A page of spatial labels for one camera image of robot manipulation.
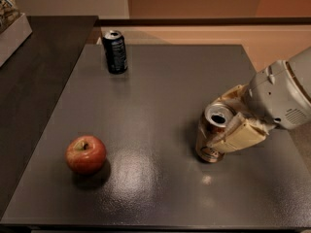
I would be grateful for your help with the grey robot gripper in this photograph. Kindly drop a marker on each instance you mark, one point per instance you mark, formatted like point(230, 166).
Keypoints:
point(278, 96)

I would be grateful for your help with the orange soda can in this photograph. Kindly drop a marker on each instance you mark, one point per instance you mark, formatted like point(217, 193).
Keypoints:
point(212, 122)

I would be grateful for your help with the dark blue soda can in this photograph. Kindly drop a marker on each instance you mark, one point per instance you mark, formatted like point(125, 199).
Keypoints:
point(115, 51)

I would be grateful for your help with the red apple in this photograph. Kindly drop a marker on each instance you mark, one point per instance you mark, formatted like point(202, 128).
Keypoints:
point(86, 155)

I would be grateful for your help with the white box with snacks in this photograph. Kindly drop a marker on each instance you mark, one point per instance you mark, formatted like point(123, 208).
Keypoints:
point(14, 29)

